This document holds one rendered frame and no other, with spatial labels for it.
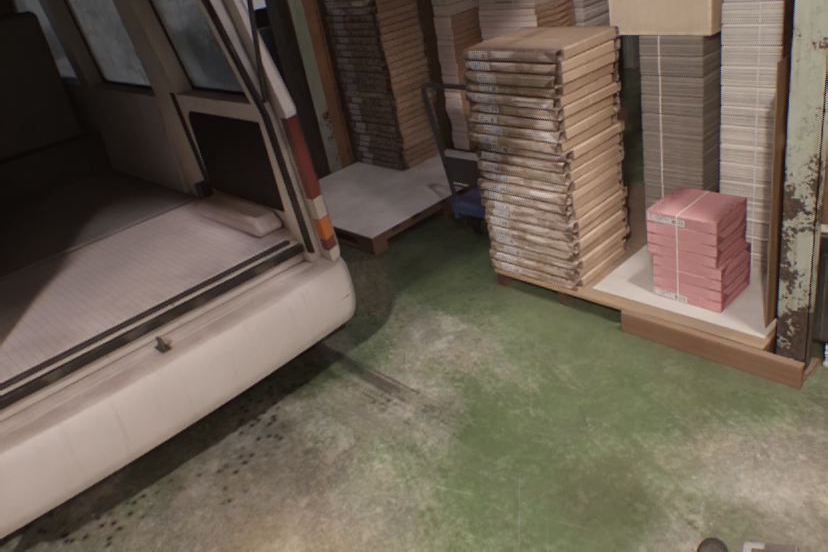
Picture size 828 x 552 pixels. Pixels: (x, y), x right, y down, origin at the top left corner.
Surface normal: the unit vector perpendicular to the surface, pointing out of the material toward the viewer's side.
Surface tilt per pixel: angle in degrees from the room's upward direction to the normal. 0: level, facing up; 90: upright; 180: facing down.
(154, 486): 0
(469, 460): 0
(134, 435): 92
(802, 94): 90
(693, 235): 90
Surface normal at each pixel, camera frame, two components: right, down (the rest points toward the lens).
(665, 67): -0.70, 0.41
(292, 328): 0.74, 0.17
